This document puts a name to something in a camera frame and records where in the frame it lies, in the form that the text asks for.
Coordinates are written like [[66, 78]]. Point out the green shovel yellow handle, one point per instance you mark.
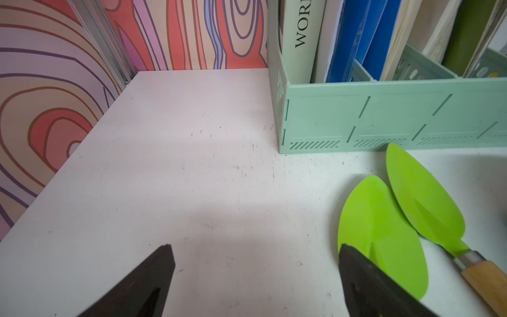
[[372, 222]]

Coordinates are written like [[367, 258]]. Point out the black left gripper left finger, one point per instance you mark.
[[143, 292]]

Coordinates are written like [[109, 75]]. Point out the pale green book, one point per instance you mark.
[[300, 24]]

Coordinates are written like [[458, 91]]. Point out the aluminium frame post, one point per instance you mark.
[[95, 20]]

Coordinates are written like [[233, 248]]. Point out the mint green file organizer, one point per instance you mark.
[[428, 108]]

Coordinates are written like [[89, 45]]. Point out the blue folder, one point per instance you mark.
[[364, 35]]

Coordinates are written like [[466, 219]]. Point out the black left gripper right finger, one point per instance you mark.
[[368, 291]]

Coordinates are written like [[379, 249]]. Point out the green shovel wooden handle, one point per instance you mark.
[[434, 215]]

